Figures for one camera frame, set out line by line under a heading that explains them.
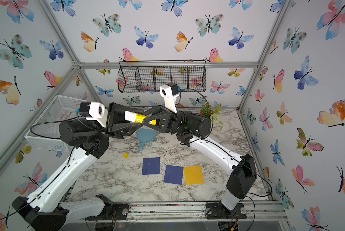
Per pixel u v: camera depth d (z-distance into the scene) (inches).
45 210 14.9
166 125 16.6
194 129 19.4
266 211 29.7
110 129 15.5
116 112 16.2
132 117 14.7
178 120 16.7
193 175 34.0
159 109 17.5
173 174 34.1
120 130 15.2
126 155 36.7
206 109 38.1
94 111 13.1
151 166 35.8
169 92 16.0
